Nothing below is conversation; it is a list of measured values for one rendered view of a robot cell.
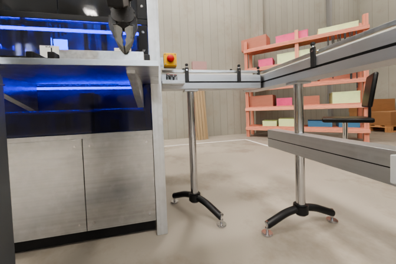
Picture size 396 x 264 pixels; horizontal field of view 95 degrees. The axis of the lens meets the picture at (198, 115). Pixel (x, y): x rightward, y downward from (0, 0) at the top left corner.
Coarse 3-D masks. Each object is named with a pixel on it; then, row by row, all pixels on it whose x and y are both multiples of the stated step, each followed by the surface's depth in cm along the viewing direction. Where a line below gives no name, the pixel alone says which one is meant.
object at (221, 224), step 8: (176, 192) 138; (184, 192) 130; (176, 200) 140; (192, 200) 121; (200, 200) 118; (208, 200) 118; (208, 208) 114; (216, 208) 113; (216, 216) 110; (216, 224) 110; (224, 224) 109
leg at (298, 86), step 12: (288, 84) 105; (300, 84) 101; (300, 96) 101; (300, 108) 101; (300, 120) 101; (300, 132) 102; (300, 156) 102; (300, 168) 102; (300, 180) 103; (300, 192) 103; (300, 204) 103; (300, 216) 103
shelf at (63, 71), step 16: (0, 64) 53; (16, 64) 54; (32, 64) 55; (48, 64) 55; (64, 64) 56; (80, 64) 57; (96, 64) 58; (112, 64) 59; (128, 64) 60; (144, 64) 61; (32, 80) 79; (48, 80) 80; (64, 80) 82; (80, 80) 83; (96, 80) 85; (112, 80) 86; (128, 80) 88; (144, 80) 89
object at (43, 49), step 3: (39, 45) 89; (42, 45) 89; (45, 45) 89; (48, 45) 90; (39, 48) 89; (42, 48) 89; (45, 48) 89; (48, 48) 90; (54, 48) 90; (57, 48) 90; (42, 51) 89; (45, 51) 89; (48, 51) 90; (54, 51) 90; (57, 51) 90; (42, 54) 89; (45, 54) 89; (45, 57) 89
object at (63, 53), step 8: (64, 56) 58; (72, 56) 59; (80, 56) 59; (88, 56) 60; (96, 56) 60; (104, 56) 61; (112, 56) 61; (120, 56) 62; (128, 56) 62; (136, 56) 63
